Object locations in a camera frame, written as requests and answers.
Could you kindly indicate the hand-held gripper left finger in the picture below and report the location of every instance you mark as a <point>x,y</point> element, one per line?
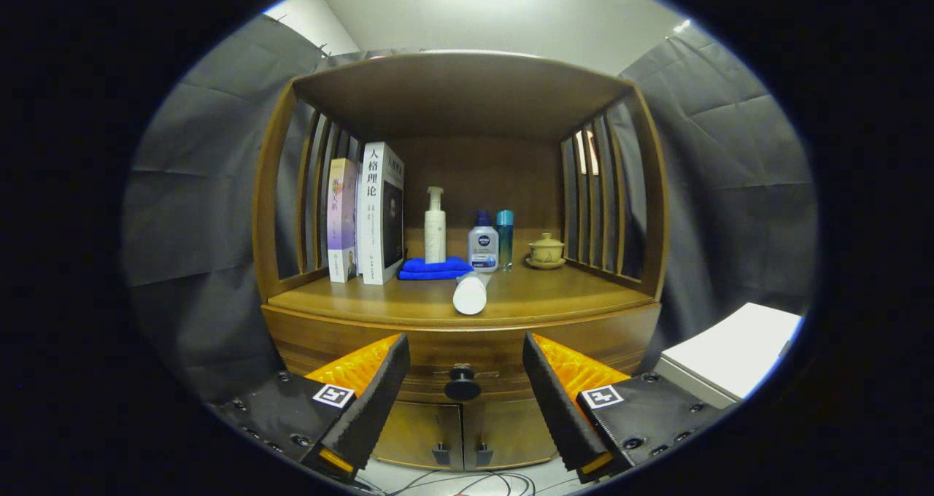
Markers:
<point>376,401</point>

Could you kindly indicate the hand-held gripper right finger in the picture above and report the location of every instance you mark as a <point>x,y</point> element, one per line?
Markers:
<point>558,408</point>

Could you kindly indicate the white tube with green label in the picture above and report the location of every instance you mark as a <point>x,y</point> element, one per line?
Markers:
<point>471,299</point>

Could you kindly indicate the wooden cabinet door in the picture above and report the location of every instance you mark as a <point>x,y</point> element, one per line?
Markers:
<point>511,434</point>
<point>416,434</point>

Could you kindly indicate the wooden countertop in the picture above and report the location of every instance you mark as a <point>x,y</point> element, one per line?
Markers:
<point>569,295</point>

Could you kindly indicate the brown wooden cabinet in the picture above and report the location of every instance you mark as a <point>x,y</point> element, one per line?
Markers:
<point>467,95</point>

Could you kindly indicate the blue folded cloth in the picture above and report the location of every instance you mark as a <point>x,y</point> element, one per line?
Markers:
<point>430,268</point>

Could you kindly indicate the beige saucer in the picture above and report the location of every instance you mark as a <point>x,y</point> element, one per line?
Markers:
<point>545,265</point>

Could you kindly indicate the beige lidded teacup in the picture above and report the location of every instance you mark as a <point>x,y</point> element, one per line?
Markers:
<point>546,249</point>

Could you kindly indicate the white bottle with blue cap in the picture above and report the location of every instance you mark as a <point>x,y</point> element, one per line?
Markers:
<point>483,252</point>

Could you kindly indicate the white pump bottle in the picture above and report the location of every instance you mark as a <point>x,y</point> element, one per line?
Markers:
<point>435,237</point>

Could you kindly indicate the slim teal bottle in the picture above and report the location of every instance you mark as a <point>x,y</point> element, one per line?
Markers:
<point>505,241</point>

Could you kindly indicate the thick white book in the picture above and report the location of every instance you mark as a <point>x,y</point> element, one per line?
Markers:
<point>371,219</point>

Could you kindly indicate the purple book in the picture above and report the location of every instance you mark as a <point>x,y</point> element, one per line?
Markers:
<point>341,219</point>

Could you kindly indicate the white side table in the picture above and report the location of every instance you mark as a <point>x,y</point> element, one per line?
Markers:
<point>737,350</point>

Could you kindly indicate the small ceiling light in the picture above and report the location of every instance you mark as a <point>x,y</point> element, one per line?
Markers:
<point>682,25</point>

